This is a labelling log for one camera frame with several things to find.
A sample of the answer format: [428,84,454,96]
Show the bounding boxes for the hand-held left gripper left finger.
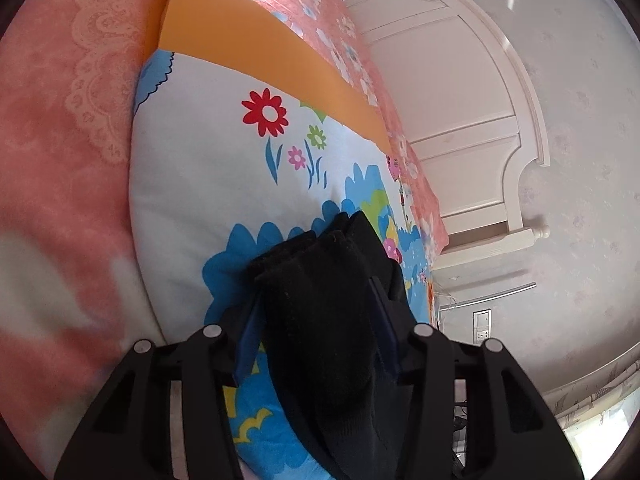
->
[54,280,266,480]

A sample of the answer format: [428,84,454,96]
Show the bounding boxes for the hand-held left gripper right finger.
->
[367,275,586,480]

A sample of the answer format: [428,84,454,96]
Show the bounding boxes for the black pants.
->
[247,210,416,480]

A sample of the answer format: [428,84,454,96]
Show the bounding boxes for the silver desk lamp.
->
[455,282,537,306]

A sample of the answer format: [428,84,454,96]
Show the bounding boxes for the cartoon printed blanket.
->
[129,0,441,480]

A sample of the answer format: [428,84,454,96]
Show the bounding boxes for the printed curtain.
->
[540,345,640,461]

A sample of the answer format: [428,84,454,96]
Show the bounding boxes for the white bed headboard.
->
[335,0,552,271]

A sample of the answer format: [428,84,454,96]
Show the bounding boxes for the pink floral quilt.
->
[0,0,448,396]

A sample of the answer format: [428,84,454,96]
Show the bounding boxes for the grey wall socket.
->
[472,309,493,345]

